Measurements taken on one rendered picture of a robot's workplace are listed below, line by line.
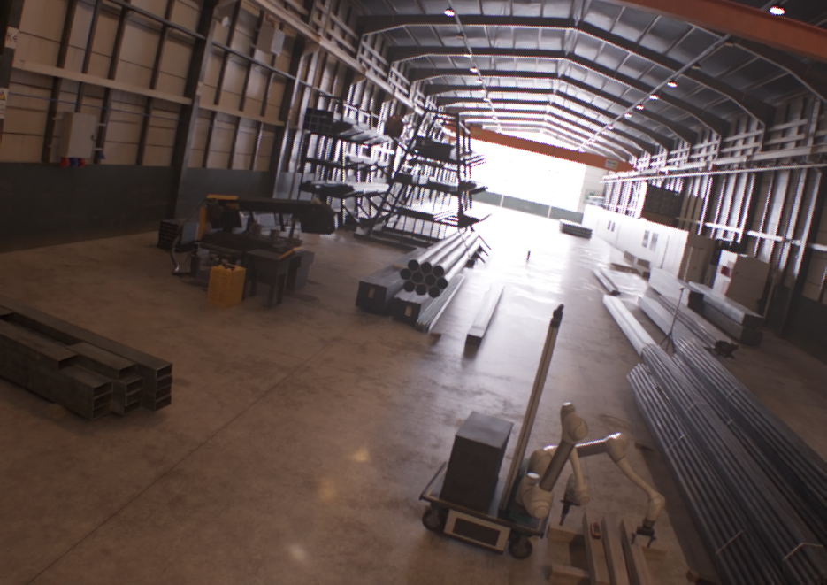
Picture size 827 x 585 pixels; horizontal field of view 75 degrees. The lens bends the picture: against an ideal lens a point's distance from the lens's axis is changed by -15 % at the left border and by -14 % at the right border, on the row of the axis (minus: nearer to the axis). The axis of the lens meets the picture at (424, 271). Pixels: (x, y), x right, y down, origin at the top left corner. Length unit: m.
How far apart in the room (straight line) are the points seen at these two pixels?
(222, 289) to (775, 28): 10.18
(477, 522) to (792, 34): 9.88
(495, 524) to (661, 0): 9.14
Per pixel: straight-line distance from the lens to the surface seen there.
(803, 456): 5.69
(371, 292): 10.56
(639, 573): 4.73
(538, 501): 4.25
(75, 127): 11.80
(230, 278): 9.34
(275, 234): 11.41
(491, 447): 4.39
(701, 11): 11.54
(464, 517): 4.59
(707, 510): 5.70
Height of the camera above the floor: 2.58
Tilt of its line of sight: 9 degrees down
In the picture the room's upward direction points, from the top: 12 degrees clockwise
